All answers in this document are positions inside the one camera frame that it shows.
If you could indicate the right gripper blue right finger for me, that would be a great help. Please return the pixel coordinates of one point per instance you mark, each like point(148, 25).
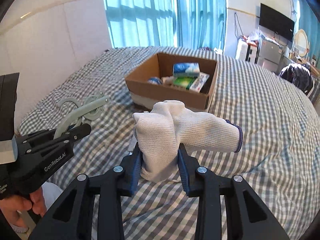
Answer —
point(248, 217)

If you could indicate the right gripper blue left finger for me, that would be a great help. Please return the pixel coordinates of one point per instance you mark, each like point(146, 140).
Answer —
point(71, 215)

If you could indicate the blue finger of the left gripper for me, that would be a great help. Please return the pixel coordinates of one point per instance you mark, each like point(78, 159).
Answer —
point(72, 131)

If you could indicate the white knit glove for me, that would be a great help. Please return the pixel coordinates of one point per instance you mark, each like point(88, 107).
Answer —
point(160, 132)

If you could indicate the blue white tissue pack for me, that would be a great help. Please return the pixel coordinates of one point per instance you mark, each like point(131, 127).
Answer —
point(186, 69)

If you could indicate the green white medicine box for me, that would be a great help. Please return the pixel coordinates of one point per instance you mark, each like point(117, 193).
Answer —
point(194, 84)

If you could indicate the grey plastic clip hanger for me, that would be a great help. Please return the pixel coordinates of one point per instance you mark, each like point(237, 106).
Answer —
point(84, 113)

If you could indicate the person left hand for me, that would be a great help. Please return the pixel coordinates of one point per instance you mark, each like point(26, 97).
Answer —
point(12, 205)

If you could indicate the checkered bed quilt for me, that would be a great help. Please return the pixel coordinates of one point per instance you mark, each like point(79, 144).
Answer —
point(259, 126)

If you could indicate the open cardboard box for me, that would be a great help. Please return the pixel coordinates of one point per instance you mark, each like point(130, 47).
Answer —
point(145, 94)

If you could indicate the left teal curtain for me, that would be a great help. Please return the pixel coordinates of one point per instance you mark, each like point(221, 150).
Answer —
point(140, 23)

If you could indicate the teal curtain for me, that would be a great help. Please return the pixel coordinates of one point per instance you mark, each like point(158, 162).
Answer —
point(140, 23)
point(310, 24)
point(200, 23)

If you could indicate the wooden dressing table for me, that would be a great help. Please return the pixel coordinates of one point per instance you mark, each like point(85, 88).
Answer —
point(313, 70)

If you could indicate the silver mini fridge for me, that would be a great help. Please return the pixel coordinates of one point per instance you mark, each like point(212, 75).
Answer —
point(268, 54)

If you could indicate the white suitcase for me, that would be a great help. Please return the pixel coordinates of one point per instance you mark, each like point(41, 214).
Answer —
point(246, 51)

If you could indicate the middle teal curtain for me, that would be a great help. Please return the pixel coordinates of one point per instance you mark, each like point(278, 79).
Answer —
point(200, 23)

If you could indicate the oval vanity mirror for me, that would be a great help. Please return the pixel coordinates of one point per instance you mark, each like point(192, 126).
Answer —
point(301, 43)

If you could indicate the clear plastic bag on fridge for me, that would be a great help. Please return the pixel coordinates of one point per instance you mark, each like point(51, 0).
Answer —
point(255, 35)

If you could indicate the right teal curtain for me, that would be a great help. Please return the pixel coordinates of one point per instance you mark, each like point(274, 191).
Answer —
point(310, 24)

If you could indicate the black wall television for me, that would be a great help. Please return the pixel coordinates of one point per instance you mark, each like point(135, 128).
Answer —
point(276, 22)

